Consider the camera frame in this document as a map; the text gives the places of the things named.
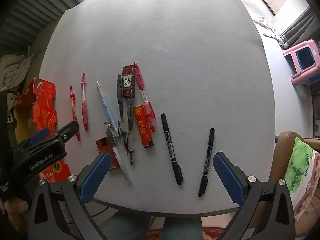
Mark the grey curtain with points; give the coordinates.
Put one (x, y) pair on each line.
(300, 25)

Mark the thin black marker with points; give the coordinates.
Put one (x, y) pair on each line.
(207, 160)

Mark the red pen with white label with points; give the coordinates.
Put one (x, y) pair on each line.
(84, 100)

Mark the brown chair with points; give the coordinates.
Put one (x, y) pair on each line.
(281, 150)

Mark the beige garment with buttons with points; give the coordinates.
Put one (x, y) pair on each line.
(10, 105)

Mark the beige sofa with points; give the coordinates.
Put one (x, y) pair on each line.
(40, 47)

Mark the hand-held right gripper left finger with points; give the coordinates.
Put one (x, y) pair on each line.
(96, 177)

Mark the person's left hand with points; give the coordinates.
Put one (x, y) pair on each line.
(16, 206)

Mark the red gold small box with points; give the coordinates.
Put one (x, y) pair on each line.
(143, 130)

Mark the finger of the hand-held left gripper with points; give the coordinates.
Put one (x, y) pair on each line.
(37, 136)
(70, 130)

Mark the black red printed card pack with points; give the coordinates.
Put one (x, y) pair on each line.
(128, 82)

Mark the grey pen with yellow band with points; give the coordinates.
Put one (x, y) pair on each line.
(130, 115)

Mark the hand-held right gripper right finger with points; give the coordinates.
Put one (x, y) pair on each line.
(228, 180)

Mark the person's blue jeans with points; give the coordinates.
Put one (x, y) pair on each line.
(180, 230)

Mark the pink red pen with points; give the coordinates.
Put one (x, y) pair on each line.
(140, 82)

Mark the white cloth pile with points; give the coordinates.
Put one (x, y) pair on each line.
(12, 67)

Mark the red patterned rug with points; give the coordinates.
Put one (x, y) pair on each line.
(212, 231)

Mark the small red pen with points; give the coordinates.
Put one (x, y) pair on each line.
(73, 105)

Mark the green floral cushion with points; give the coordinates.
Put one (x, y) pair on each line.
(300, 162)

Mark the red small box black window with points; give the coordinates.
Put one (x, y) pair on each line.
(102, 146)

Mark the pink plastic stool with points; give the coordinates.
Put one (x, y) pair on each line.
(290, 52)

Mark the white patterned cloth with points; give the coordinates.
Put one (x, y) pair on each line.
(267, 27)

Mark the light blue pen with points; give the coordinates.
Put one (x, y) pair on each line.
(106, 105)

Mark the thick black marker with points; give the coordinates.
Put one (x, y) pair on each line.
(170, 147)

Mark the silver white pen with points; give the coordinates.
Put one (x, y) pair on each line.
(122, 162)

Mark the red cardboard box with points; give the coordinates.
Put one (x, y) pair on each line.
(42, 100)

